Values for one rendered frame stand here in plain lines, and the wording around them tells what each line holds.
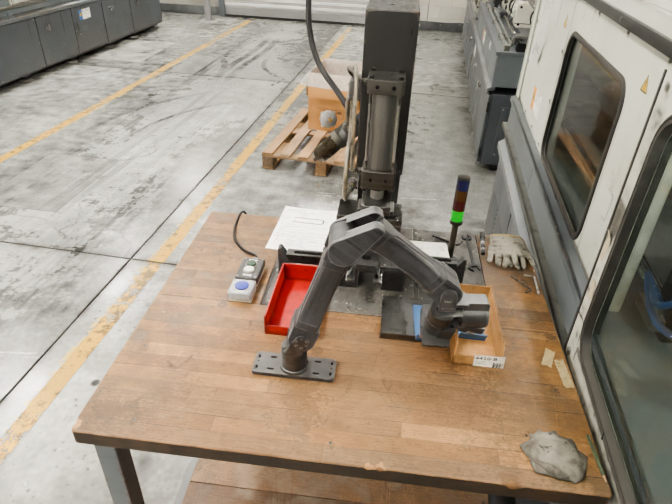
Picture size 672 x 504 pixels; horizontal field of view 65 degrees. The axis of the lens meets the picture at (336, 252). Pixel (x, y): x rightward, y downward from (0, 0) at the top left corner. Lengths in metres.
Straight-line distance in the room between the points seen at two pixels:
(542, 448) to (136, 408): 0.88
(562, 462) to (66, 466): 1.83
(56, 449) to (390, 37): 1.99
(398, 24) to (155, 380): 1.02
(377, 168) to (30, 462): 1.79
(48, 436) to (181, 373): 1.28
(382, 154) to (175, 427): 0.81
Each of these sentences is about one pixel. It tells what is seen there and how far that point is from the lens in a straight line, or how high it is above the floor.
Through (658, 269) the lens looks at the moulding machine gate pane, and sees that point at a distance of 1.21.
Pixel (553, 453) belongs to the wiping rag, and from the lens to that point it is 1.26.
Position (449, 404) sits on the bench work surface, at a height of 0.90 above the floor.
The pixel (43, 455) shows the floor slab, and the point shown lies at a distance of 2.52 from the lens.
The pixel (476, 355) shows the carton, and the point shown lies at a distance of 1.38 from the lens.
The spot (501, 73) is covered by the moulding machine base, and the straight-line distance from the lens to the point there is 4.47.
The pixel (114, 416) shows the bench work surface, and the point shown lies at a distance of 1.31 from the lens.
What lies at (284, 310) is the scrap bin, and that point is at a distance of 1.49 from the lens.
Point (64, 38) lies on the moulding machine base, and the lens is 7.98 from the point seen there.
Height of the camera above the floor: 1.85
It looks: 33 degrees down
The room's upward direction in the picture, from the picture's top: 2 degrees clockwise
